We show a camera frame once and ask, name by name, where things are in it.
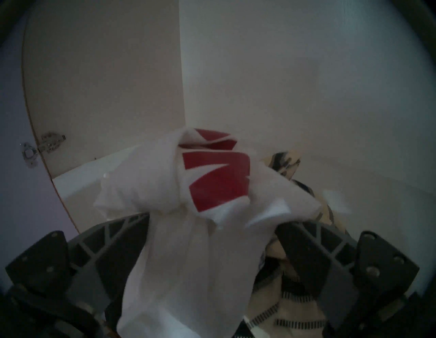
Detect metal door hinge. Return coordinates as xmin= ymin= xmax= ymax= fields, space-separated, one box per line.
xmin=21 ymin=132 xmax=67 ymax=169

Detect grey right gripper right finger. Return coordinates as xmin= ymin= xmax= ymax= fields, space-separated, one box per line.
xmin=275 ymin=221 xmax=419 ymax=327

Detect cream black striped top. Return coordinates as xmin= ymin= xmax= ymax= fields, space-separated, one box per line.
xmin=235 ymin=152 xmax=355 ymax=338

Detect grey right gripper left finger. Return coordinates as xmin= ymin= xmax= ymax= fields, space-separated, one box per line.
xmin=5 ymin=213 xmax=150 ymax=310

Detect white plastic bag red print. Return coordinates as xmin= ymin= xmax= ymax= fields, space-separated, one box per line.
xmin=94 ymin=128 xmax=353 ymax=338

